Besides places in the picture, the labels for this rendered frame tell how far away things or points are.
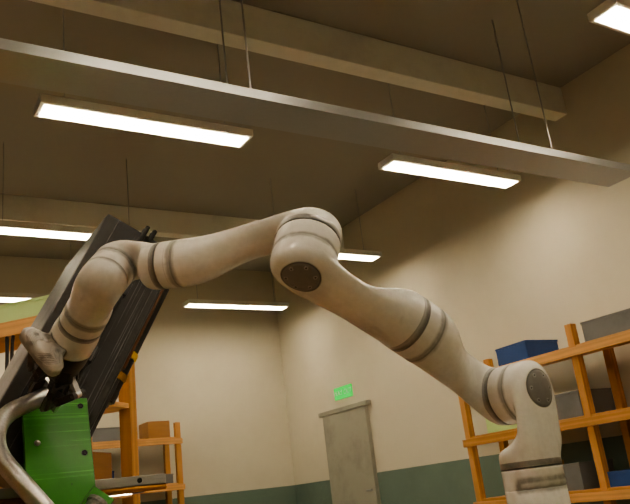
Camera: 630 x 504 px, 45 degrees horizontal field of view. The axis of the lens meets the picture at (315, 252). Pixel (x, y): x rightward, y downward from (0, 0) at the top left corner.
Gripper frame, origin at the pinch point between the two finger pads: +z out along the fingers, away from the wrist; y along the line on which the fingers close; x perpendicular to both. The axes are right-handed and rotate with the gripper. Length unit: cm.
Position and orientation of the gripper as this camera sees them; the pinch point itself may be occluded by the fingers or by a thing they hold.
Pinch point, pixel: (42, 394)
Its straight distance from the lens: 139.9
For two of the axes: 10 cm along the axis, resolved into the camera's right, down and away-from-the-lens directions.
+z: -5.1, 6.9, 5.1
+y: -6.7, -6.9, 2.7
